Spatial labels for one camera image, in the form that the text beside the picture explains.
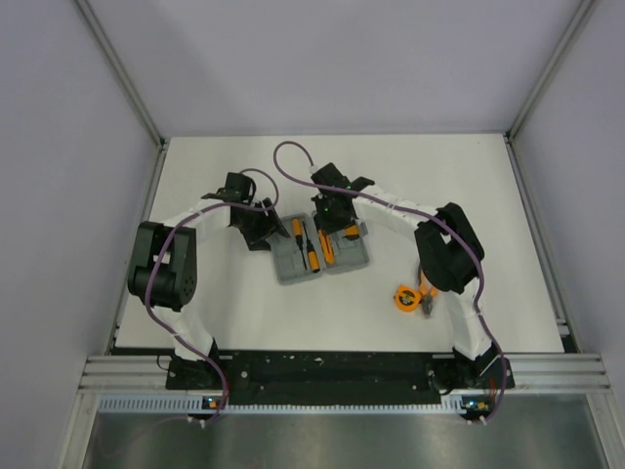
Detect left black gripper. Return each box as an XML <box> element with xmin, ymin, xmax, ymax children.
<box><xmin>233</xmin><ymin>197</ymin><xmax>289</xmax><ymax>250</ymax></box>

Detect orange black utility knife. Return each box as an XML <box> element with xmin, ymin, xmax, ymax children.
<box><xmin>318</xmin><ymin>230</ymin><xmax>336</xmax><ymax>266</ymax></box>

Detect grey plastic tool case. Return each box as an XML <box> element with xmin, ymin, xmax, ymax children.
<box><xmin>268</xmin><ymin>212</ymin><xmax>370</xmax><ymax>285</ymax></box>

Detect orange black screwdriver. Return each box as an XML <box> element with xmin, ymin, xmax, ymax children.
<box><xmin>291</xmin><ymin>218</ymin><xmax>307</xmax><ymax>270</ymax></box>
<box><xmin>304</xmin><ymin>225</ymin><xmax>320</xmax><ymax>274</ymax></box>

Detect orange tape measure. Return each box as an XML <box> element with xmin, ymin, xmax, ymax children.
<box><xmin>394</xmin><ymin>285</ymin><xmax>422</xmax><ymax>313</ymax></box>

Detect orange handled pliers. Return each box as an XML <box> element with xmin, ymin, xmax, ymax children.
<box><xmin>417</xmin><ymin>266</ymin><xmax>438</xmax><ymax>318</ymax></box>

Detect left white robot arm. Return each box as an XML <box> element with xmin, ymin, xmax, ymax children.
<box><xmin>127</xmin><ymin>168</ymin><xmax>290</xmax><ymax>388</ymax></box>

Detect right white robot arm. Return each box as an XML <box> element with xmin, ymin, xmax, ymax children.
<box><xmin>311</xmin><ymin>163</ymin><xmax>492</xmax><ymax>387</ymax></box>

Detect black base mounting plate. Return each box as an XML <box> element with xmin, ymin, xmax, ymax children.
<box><xmin>165</xmin><ymin>350</ymin><xmax>515</xmax><ymax>405</ymax></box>

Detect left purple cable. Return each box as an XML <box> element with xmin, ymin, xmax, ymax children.
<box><xmin>145</xmin><ymin>168</ymin><xmax>280</xmax><ymax>427</ymax></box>

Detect purple cable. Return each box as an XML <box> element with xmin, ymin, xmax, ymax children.
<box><xmin>145</xmin><ymin>168</ymin><xmax>280</xmax><ymax>427</ymax></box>
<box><xmin>272</xmin><ymin>141</ymin><xmax>505</xmax><ymax>425</ymax></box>

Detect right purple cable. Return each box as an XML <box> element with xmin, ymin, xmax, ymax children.
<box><xmin>272</xmin><ymin>141</ymin><xmax>505</xmax><ymax>425</ymax></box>

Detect left aluminium corner post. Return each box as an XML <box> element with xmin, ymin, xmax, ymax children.
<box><xmin>70</xmin><ymin>0</ymin><xmax>167</xmax><ymax>148</ymax></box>

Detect aluminium corner post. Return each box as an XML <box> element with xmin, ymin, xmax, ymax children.
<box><xmin>505</xmin><ymin>0</ymin><xmax>600</xmax><ymax>141</ymax></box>
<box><xmin>70</xmin><ymin>0</ymin><xmax>167</xmax><ymax>148</ymax></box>

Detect right aluminium corner post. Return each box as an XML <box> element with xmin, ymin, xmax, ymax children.
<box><xmin>505</xmin><ymin>0</ymin><xmax>600</xmax><ymax>141</ymax></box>

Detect grey slotted cable duct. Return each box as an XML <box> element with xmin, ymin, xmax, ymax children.
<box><xmin>98</xmin><ymin>395</ymin><xmax>489</xmax><ymax>416</ymax></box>

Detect aluminium front frame rail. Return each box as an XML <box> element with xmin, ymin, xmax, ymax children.
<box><xmin>78</xmin><ymin>351</ymin><xmax>611</xmax><ymax>394</ymax></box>

